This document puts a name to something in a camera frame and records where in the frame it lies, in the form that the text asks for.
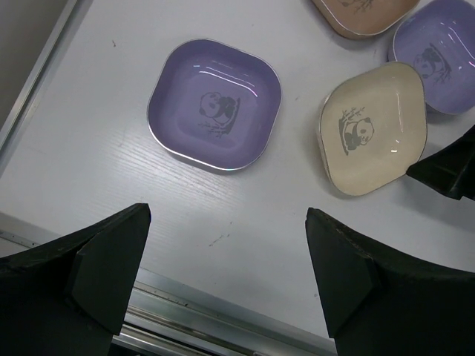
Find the brown panda plate left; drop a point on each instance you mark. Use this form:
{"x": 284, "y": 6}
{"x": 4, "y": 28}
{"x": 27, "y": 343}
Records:
{"x": 362, "y": 19}

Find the aluminium table frame rail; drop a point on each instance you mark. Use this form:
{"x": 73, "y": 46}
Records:
{"x": 165, "y": 317}

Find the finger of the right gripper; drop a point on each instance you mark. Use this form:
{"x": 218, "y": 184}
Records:
{"x": 450, "y": 171}

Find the purple panda plate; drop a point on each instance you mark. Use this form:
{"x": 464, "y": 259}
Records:
{"x": 438, "y": 42}
{"x": 214, "y": 105}

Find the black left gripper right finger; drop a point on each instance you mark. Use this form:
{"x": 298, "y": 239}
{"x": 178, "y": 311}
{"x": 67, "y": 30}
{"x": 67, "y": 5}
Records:
{"x": 378, "y": 300}

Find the purple panda plate middle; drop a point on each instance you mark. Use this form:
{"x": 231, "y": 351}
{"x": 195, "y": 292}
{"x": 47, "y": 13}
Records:
{"x": 438, "y": 42}

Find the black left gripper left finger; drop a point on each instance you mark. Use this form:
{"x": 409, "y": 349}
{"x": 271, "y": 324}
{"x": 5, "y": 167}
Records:
{"x": 70, "y": 296}

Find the cream panda plate front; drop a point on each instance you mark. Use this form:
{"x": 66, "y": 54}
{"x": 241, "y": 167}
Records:
{"x": 372, "y": 128}

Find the purple panda plate near left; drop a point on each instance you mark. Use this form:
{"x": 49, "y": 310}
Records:
{"x": 214, "y": 105}

